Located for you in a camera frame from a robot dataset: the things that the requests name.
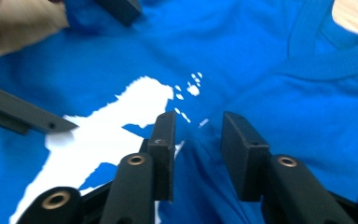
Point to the blue t-shirt with white print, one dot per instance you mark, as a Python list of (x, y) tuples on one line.
[(261, 124)]

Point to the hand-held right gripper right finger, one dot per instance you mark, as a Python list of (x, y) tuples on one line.
[(245, 161)]

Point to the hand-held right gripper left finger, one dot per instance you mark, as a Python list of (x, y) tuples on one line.
[(163, 155)]

